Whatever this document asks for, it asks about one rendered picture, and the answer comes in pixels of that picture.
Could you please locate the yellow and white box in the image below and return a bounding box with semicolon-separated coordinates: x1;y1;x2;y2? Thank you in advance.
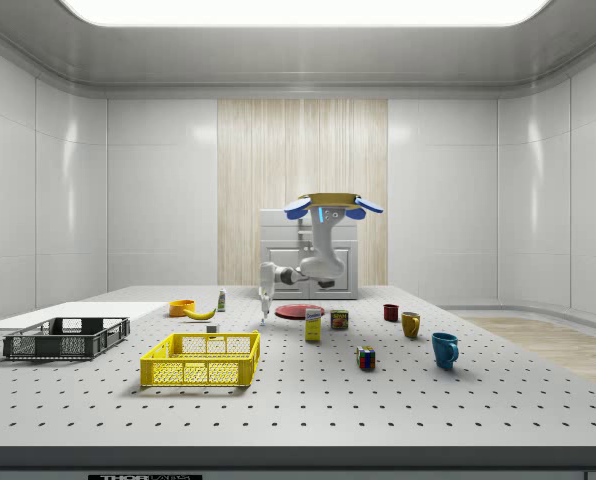
304;307;326;344

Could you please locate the white cabinet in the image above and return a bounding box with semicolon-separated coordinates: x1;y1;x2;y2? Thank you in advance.
258;208;360;302

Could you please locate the blue mug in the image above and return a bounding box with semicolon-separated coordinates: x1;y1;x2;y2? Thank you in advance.
430;332;461;372

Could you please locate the puzzle cube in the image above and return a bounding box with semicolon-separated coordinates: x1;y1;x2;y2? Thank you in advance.
355;345;377;372

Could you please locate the dark grey basket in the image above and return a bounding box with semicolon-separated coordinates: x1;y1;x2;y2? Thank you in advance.
2;316;132;363

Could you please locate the red plate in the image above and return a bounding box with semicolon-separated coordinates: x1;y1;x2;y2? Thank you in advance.
274;302;327;322

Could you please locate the yellow bowl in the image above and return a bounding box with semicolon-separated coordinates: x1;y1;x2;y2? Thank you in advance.
168;298;197;319

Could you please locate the yellow basket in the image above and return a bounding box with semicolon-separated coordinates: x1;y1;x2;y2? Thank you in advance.
139;331;262;388

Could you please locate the yellow mug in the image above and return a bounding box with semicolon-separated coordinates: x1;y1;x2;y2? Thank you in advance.
400;310;422;340

